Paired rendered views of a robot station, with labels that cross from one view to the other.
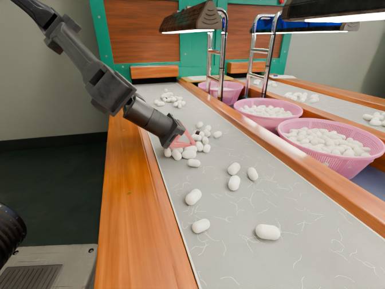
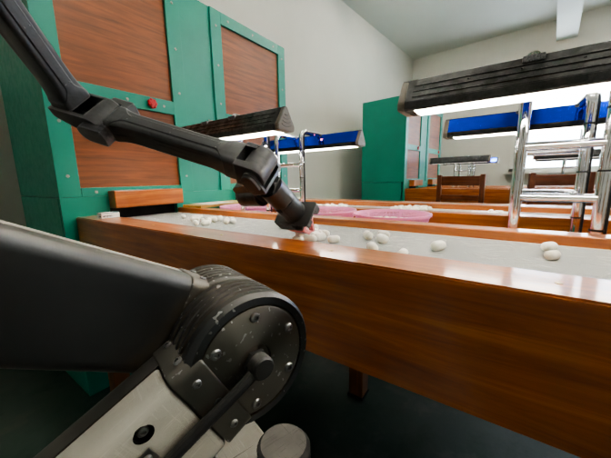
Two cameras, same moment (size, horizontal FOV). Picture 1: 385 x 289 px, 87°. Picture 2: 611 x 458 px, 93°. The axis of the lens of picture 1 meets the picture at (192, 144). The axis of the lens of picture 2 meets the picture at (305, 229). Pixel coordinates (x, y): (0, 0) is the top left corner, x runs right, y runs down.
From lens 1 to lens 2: 48 cm
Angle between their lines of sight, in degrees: 39
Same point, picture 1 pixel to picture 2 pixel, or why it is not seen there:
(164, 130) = (302, 210)
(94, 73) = (239, 150)
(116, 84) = (273, 158)
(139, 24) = not seen: hidden behind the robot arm
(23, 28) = not seen: outside the picture
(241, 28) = not seen: hidden behind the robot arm
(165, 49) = (160, 169)
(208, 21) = (285, 124)
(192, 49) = (194, 170)
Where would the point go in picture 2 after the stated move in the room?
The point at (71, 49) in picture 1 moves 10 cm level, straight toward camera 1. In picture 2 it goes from (174, 132) to (211, 127)
